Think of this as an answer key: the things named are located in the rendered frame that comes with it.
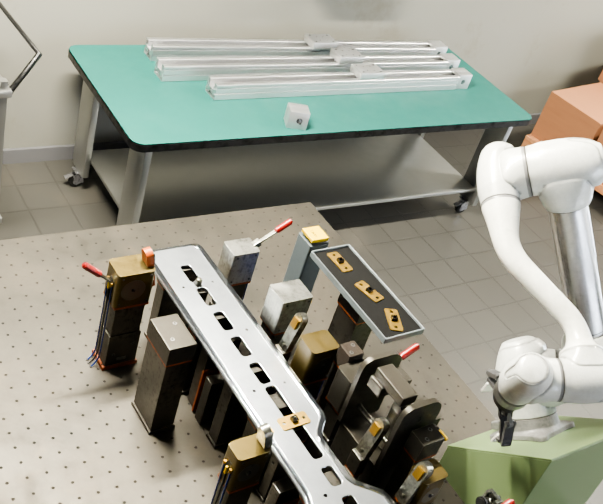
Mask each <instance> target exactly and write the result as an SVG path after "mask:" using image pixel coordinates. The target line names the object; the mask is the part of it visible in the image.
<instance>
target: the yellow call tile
mask: <svg viewBox="0 0 603 504"><path fill-rule="evenodd" d="M302 232H303V233H304V235H305V236H306V237H307V238H308V239H309V241H310V242H311V243H317V242H323V241H328V240H329V237H328V236H327V235H326V234H325V233H324V231H323V230H322V229H321V228H320V227H319V226H314V227H307V228H302Z"/></svg>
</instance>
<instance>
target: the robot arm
mask: <svg viewBox="0 0 603 504"><path fill-rule="evenodd" d="M602 183H603V147H602V145H601V144H600V143H599V142H596V141H593V140H591V139H586V138H562V139H554V140H548V141H543V142H538V143H535V144H532V145H529V146H524V147H516V148H514V147H513V145H511V144H509V143H506V142H492V143H490V144H488V145H487V146H485V148H484V149H483V150H482V152H481V154H480V157H479V161H478V166H477V192H478V197H479V201H480V205H481V209H482V213H483V216H484V218H485V221H486V224H487V227H488V230H489V233H490V237H491V240H492V243H493V246H494V249H495V251H496V253H497V256H498V257H499V259H500V261H501V262H502V264H503V265H504V267H505V268H506V269H507V271H508V272H509V273H510V274H511V275H512V276H513V277H514V278H515V279H516V280H517V281H518V282H519V283H520V284H521V285H522V286H523V287H524V288H525V289H526V290H527V291H528V292H529V293H530V294H531V295H532V296H533V297H534V298H535V299H536V300H537V301H538V302H539V303H540V304H541V305H542V306H543V307H544V308H545V309H546V310H547V311H548V312H549V313H550V314H551V315H552V316H553V317H554V318H555V319H556V320H557V321H558V322H559V324H560V325H561V327H562V328H563V330H564V333H565V334H564V336H563V338H562V347H561V349H547V347H546V344H545V342H543V341H542V340H540V339H539V338H535V337H533V336H523V337H518V338H514V339H510V340H507V341H505V342H503V343H502V345H501V347H500V349H499V352H498V356H497V361H496V368H495V369H492V370H486V374H487V375H488V377H487V380H486V384H485V385H484V386H483V388H482V389H481V392H487V391H492V390H493V401H494V403H495V405H496V406H497V408H498V417H499V420H495V421H492V422H491V428H492V429H493V430H497V431H496V432H494V433H492V434H490V440H491V442H498V443H500V445H501V447H506V446H511V444H512V441H533V442H546V441H548V440H549V439H550V438H552V437H554V436H556V435H558V434H559V433H561V432H563V431H565V430H567V429H570V428H573V427H575V425H574V422H573V421H567V420H559V418H558V414H557V410H556V406H559V405H562V404H565V403H571V404H593V403H602V402H603V299H602V292H601V286H600V279H599V273H598V266H597V260H596V250H595V244H594V238H593V231H592V225H591V218H590V212H589V206H588V205H589V204H590V202H591V200H592V198H593V192H594V187H595V186H599V185H601V184H602ZM532 196H538V197H539V199H540V201H541V203H542V205H543V206H544V208H545V209H546V210H547V211H548V212H549V217H550V223H551V229H552V235H553V241H554V246H555V252H556V258H557V264H558V270H559V275H560V281H561V287H562V292H561V291H560V290H559V289H558V288H557V287H556V286H555V285H554V284H553V283H552V282H551V281H550V280H549V279H548V278H547V277H546V275H545V274H544V273H543V272H542V271H541V270H540V269H539V268H538V267H537V266H536V265H535V264H534V263H533V262H532V261H531V259H530V258H529V257H528V256H527V254H526V253H525V251H524V250H523V248H522V246H521V243H520V238H519V223H520V210H521V200H522V199H525V198H528V197H532ZM501 413H502V414H501Z"/></svg>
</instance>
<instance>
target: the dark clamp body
mask: <svg viewBox="0 0 603 504"><path fill-rule="evenodd" d="M363 361H364V359H360V360H357V361H353V362H350V363H346V364H342V365H340V366H339V368H338V370H337V372H336V375H335V377H334V380H333V382H332V385H331V387H330V389H329V392H328V394H327V396H326V397H325V398H326V399H327V401H328V402H327V404H326V406H325V409H324V413H325V415H326V422H325V426H324V430H323V438H324V440H325V441H326V443H327V444H328V445H329V447H331V444H332V442H333V440H334V438H335V435H336V433H337V431H338V428H339V426H340V424H341V423H340V422H339V420H338V419H337V417H338V415H339V413H340V410H341V408H342V406H343V403H344V401H345V399H346V396H347V394H348V392H349V389H350V387H351V385H352V382H353V380H354V378H355V375H356V373H357V371H358V369H359V366H360V365H361V363H362V362H363ZM306 449H307V451H308V452H309V453H310V455H311V456H312V458H314V459H318V458H321V457H322V454H321V452H320V451H319V449H318V448H317V447H316V445H315V444H314V442H313V441H312V440H311V438H310V440H309V442H308V444H307V447H306Z"/></svg>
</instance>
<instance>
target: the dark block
mask: <svg viewBox="0 0 603 504"><path fill-rule="evenodd" d="M444 439H445V438H444V436H443V435H442V434H441V433H440V431H439V430H438V429H437V428H436V427H435V425H434V424H430V425H427V426H424V427H421V428H418V429H415V430H412V431H411V433H410V435H409V437H408V439H407V441H406V443H405V445H404V452H403V454H402V456H401V458H400V460H399V462H398V464H397V465H396V467H395V469H394V471H393V473H392V475H391V477H390V479H389V481H388V483H387V485H386V487H385V489H384V491H386V492H387V493H388V494H389V495H390V496H391V498H392V499H393V500H394V502H395V503H397V501H396V499H395V494H396V493H397V491H398V490H399V489H400V487H401V486H402V484H403V483H404V481H405V479H406V478H407V476H408V474H409V472H410V470H411V468H412V466H414V465H416V464H417V463H419V462H422V461H427V460H429V459H431V458H432V457H433V456H435V455H436V454H437V452H438V450H439V448H440V447H441V445H442V443H443V441H444Z"/></svg>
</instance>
